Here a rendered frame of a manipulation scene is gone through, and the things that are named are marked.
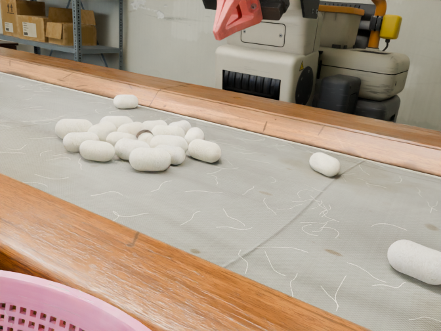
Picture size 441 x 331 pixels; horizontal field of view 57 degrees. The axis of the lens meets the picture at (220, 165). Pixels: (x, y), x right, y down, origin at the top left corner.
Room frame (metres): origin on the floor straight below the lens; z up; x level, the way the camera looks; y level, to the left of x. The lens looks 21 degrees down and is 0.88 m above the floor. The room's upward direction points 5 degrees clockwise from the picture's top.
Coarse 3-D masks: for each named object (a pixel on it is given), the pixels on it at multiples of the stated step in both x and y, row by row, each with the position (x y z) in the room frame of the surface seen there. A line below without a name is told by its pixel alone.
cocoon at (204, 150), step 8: (192, 144) 0.37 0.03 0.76; (200, 144) 0.37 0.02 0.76; (208, 144) 0.37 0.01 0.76; (216, 144) 0.37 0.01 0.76; (192, 152) 0.37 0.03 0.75; (200, 152) 0.37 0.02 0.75; (208, 152) 0.36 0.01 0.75; (216, 152) 0.36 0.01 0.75; (208, 160) 0.36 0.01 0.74; (216, 160) 0.37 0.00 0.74
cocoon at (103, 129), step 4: (96, 124) 0.39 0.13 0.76; (100, 124) 0.40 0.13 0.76; (104, 124) 0.40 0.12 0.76; (108, 124) 0.40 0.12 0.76; (112, 124) 0.41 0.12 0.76; (92, 128) 0.39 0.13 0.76; (96, 128) 0.39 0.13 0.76; (100, 128) 0.39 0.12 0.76; (104, 128) 0.39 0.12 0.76; (108, 128) 0.40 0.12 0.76; (112, 128) 0.40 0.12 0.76; (96, 132) 0.38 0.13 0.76; (100, 132) 0.39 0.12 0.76; (104, 132) 0.39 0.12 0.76; (108, 132) 0.39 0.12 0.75; (100, 136) 0.38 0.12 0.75; (104, 136) 0.39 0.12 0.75; (100, 140) 0.38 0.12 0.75; (104, 140) 0.39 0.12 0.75
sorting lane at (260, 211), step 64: (0, 128) 0.42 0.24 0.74; (64, 192) 0.28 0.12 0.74; (128, 192) 0.29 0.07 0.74; (192, 192) 0.30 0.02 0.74; (256, 192) 0.31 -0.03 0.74; (320, 192) 0.32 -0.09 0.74; (384, 192) 0.34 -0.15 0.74; (256, 256) 0.21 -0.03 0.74; (320, 256) 0.22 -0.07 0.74; (384, 256) 0.23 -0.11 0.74; (384, 320) 0.17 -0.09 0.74
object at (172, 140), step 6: (156, 138) 0.37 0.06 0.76; (162, 138) 0.37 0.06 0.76; (168, 138) 0.37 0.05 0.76; (174, 138) 0.38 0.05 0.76; (180, 138) 0.38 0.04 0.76; (150, 144) 0.37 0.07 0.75; (156, 144) 0.37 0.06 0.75; (168, 144) 0.37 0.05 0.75; (174, 144) 0.37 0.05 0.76; (180, 144) 0.37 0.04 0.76; (186, 144) 0.38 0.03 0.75; (186, 150) 0.38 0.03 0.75
